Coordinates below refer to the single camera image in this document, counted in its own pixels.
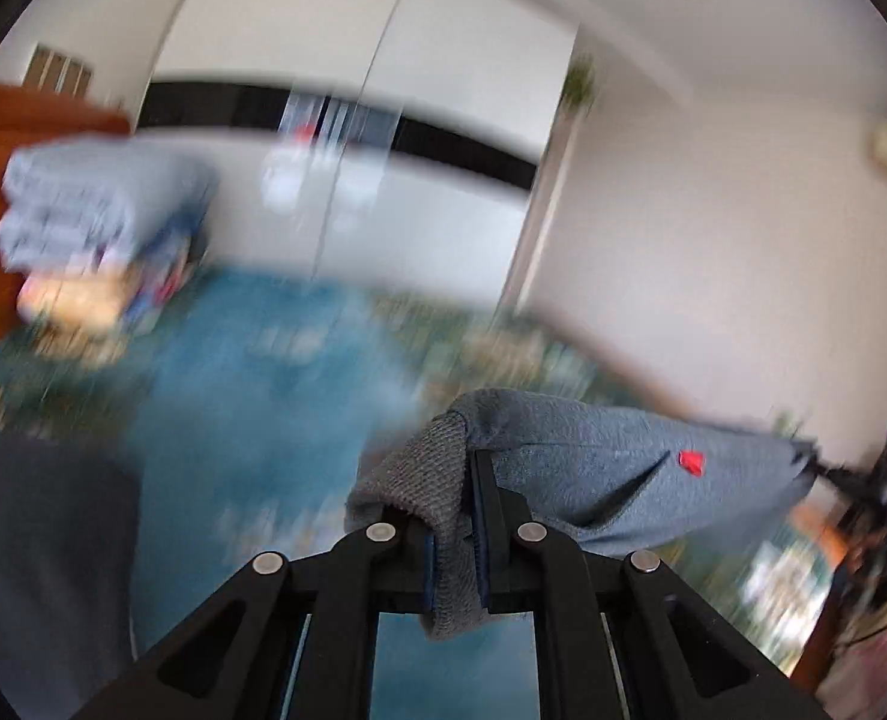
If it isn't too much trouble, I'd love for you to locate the grey sweater garment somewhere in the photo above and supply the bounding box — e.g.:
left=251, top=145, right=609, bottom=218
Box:
left=344, top=388, right=816, bottom=640

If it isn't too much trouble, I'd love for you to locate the green potted plant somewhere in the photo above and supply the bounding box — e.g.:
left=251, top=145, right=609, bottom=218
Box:
left=561, top=55, right=597, bottom=114

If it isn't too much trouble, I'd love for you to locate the colourful folded clothes pile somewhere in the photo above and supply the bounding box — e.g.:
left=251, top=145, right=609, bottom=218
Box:
left=17, top=227, right=206, bottom=335

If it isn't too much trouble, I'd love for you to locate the teal floral bed blanket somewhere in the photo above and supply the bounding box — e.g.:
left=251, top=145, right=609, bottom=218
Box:
left=0, top=268, right=836, bottom=720

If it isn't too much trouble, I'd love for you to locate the folded light blue quilt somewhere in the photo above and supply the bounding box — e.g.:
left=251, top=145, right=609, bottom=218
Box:
left=0, top=135, right=219, bottom=273

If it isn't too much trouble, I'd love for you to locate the dark grey clothing at left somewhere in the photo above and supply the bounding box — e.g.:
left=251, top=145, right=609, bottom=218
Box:
left=0, top=429, right=141, bottom=718

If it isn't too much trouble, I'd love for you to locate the white wardrobe with black band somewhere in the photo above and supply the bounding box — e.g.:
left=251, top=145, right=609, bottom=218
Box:
left=137, top=0, right=577, bottom=307

